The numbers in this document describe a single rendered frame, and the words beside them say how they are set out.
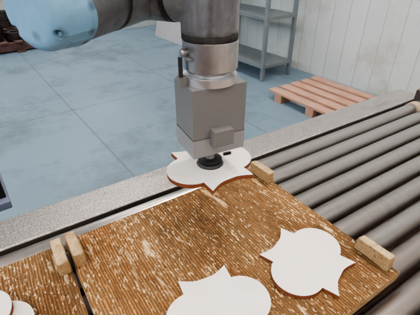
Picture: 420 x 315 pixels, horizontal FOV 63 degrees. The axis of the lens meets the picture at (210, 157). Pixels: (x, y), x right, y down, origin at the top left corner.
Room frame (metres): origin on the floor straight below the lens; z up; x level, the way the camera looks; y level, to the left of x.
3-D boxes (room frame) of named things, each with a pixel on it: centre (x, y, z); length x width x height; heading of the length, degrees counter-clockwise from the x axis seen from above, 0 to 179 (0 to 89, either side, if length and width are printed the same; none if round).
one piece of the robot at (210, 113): (0.45, 0.00, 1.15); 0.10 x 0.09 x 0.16; 27
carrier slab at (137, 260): (0.38, -0.02, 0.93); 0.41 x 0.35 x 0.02; 124
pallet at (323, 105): (3.11, -1.22, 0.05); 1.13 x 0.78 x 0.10; 32
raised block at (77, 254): (0.38, 0.21, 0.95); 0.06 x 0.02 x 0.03; 34
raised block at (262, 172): (0.60, -0.11, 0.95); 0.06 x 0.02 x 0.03; 34
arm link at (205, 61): (0.46, 0.00, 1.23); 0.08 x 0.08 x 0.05
